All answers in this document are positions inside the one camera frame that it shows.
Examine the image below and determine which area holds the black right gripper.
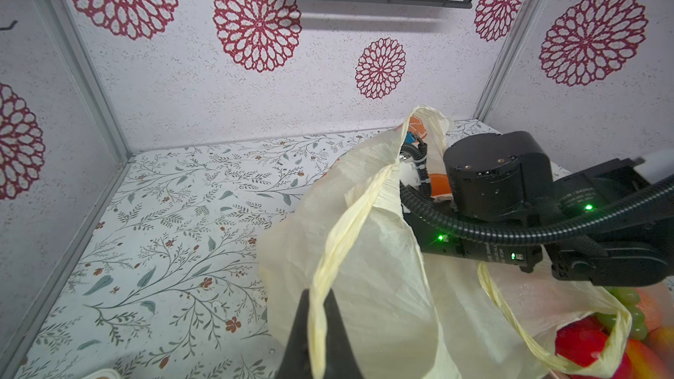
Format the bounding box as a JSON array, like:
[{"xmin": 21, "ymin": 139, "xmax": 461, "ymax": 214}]
[{"xmin": 402, "ymin": 132, "xmax": 673, "ymax": 287}]

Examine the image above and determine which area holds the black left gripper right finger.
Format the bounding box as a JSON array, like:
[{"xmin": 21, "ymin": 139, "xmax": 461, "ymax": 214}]
[{"xmin": 324, "ymin": 291, "xmax": 363, "ymax": 379}]

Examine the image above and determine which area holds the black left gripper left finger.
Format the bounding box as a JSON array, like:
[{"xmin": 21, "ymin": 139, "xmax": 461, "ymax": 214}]
[{"xmin": 276, "ymin": 290, "xmax": 312, "ymax": 379}]

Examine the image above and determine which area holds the cream plastic bag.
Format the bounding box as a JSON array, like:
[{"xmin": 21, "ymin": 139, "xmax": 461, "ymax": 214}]
[{"xmin": 257, "ymin": 126, "xmax": 632, "ymax": 378}]

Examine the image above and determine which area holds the green grape bunch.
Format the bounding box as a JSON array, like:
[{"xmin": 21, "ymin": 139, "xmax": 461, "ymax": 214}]
[{"xmin": 597, "ymin": 286, "xmax": 649, "ymax": 341}]

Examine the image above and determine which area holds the dark red apple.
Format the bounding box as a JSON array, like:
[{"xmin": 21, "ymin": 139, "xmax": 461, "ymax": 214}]
[{"xmin": 636, "ymin": 284, "xmax": 673, "ymax": 331}]

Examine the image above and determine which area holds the red yellow mango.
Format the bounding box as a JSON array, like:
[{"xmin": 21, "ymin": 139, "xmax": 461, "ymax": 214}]
[{"xmin": 626, "ymin": 340, "xmax": 673, "ymax": 379}]

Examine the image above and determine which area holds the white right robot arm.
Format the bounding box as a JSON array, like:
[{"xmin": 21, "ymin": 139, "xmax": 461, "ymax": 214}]
[{"xmin": 400, "ymin": 132, "xmax": 673, "ymax": 287}]

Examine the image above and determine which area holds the white wooden-top box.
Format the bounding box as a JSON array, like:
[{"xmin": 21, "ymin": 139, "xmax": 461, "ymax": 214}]
[{"xmin": 82, "ymin": 368, "xmax": 122, "ymax": 379}]

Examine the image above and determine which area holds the black wire wall rack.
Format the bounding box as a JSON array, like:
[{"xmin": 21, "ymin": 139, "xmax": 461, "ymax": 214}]
[{"xmin": 0, "ymin": 20, "xmax": 19, "ymax": 32}]

